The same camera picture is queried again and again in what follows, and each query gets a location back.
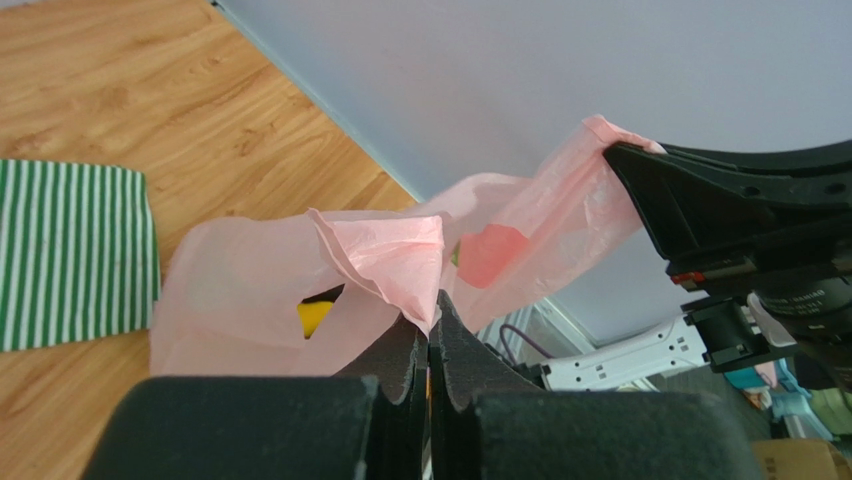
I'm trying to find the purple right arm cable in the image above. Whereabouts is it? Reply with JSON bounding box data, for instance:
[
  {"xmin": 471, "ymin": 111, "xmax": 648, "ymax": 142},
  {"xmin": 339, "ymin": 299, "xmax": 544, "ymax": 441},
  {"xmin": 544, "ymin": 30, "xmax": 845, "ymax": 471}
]
[{"xmin": 499, "ymin": 323, "xmax": 554, "ymax": 364}]

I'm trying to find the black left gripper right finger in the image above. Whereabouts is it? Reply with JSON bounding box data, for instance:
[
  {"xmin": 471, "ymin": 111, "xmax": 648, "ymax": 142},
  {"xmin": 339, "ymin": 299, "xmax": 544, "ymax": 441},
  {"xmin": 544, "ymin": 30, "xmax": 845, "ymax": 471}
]
[{"xmin": 429, "ymin": 293, "xmax": 762, "ymax": 479}]

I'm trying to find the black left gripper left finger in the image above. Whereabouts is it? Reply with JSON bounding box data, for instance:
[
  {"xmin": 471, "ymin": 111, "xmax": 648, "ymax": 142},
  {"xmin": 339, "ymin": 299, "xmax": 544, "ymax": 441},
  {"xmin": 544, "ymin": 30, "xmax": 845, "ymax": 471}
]
[{"xmin": 83, "ymin": 319, "xmax": 428, "ymax": 479}]

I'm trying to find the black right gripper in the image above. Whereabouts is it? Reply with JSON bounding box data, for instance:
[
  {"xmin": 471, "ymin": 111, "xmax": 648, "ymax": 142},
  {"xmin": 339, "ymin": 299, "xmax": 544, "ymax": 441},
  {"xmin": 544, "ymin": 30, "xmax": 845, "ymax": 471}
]
[{"xmin": 603, "ymin": 141, "xmax": 851, "ymax": 295}]

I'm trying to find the pink plastic bag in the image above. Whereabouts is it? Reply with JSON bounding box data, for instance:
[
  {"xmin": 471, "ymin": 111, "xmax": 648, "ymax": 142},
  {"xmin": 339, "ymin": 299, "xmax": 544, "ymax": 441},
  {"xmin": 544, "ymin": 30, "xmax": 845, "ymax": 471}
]
[{"xmin": 150, "ymin": 116, "xmax": 662, "ymax": 376}]

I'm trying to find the yellow banana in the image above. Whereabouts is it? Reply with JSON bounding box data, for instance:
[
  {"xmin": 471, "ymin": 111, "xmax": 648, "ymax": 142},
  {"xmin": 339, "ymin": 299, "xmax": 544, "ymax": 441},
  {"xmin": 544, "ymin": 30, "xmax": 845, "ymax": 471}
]
[{"xmin": 297, "ymin": 301, "xmax": 334, "ymax": 339}]

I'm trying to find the green striped cloth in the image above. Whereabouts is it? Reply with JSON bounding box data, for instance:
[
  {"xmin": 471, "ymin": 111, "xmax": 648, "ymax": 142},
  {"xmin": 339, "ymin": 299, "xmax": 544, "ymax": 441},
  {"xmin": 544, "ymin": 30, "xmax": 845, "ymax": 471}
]
[{"xmin": 1, "ymin": 159, "xmax": 161, "ymax": 352}]

